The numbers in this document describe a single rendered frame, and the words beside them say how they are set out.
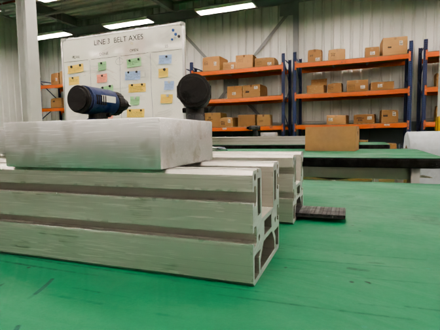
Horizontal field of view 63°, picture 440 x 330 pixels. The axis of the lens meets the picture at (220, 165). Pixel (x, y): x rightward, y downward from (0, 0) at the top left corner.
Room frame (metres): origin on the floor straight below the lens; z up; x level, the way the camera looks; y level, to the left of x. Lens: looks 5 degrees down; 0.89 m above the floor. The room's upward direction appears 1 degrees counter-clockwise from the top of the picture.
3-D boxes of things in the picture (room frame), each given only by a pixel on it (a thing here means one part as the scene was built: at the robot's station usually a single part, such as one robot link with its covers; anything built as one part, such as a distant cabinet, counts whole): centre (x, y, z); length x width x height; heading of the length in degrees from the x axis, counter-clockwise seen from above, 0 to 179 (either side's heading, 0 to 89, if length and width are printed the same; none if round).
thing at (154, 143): (0.35, 0.10, 0.87); 0.16 x 0.11 x 0.07; 70
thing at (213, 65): (10.63, -0.63, 1.58); 2.83 x 0.98 x 3.15; 68
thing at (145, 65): (3.78, 1.00, 0.97); 1.50 x 0.50 x 1.95; 68
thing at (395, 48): (9.51, -3.41, 1.59); 2.83 x 0.98 x 3.17; 68
